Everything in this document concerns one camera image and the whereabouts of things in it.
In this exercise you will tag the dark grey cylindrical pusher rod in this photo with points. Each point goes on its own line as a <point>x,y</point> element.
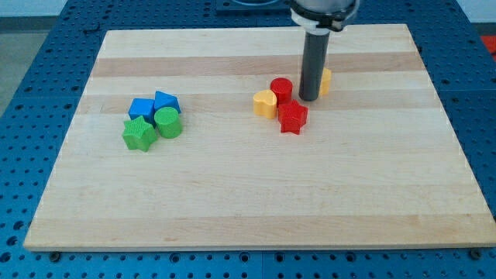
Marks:
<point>312,65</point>

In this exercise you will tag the green cylinder block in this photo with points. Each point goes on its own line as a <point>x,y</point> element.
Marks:
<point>168,122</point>

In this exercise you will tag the green star block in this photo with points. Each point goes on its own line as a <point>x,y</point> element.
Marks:
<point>138,134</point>

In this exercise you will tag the yellow hexagon block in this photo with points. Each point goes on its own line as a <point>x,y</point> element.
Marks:
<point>325,82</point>

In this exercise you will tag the yellow heart block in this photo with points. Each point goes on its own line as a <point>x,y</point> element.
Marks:
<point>265,104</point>

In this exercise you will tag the blue triangle block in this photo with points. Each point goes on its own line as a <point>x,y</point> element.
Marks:
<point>162,100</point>

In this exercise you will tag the light wooden board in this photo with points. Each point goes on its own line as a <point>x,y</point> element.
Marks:
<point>376,166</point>

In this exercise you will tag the red cylinder block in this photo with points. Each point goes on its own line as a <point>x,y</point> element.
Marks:
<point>282,88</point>

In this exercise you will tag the red star block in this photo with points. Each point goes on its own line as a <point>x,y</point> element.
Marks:
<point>292,116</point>

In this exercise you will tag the blue cube block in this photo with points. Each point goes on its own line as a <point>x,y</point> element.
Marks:
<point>142,107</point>

